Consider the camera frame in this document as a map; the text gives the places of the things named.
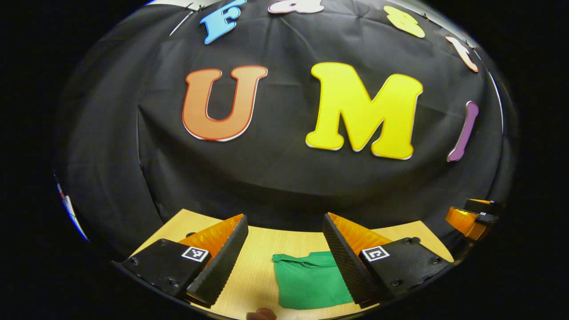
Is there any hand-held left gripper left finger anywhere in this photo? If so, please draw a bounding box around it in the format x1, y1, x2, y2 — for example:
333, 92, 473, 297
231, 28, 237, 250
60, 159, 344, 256
111, 213, 249, 308

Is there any white and blue wall poster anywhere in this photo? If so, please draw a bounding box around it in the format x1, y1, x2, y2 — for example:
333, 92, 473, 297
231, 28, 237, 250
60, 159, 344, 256
56, 178, 89, 243

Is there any black backdrop cloth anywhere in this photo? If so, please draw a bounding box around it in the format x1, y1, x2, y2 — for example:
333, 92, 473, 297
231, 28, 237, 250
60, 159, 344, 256
53, 0, 518, 256

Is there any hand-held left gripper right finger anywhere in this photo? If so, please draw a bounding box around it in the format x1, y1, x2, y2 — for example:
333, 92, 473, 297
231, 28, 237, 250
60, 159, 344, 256
322, 212, 455, 309

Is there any green T-shirt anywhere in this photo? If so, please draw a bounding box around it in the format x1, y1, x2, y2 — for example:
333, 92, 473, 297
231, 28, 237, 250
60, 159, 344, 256
272, 251, 356, 310

